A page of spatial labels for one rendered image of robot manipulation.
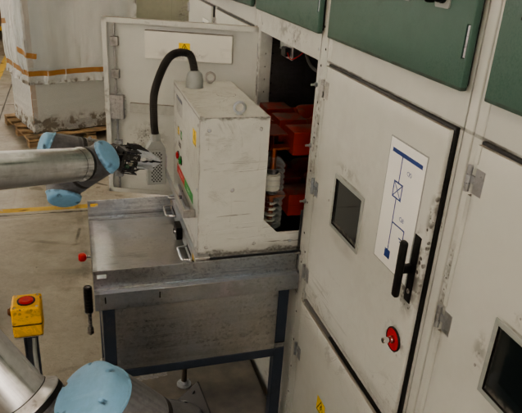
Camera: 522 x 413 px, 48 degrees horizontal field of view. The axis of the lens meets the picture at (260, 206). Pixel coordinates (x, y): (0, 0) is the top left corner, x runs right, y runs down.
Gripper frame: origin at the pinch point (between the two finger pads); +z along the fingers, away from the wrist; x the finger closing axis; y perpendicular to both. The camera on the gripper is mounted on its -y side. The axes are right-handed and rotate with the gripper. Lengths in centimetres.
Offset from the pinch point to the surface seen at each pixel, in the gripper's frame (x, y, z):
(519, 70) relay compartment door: 50, 111, 3
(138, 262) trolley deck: -37.5, -3.6, 4.6
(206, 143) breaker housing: 11.0, 14.3, 8.0
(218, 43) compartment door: 40, -41, 35
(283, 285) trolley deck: -31, 26, 45
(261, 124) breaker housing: 20.6, 19.0, 22.5
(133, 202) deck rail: -29, -42, 15
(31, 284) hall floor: -119, -148, 15
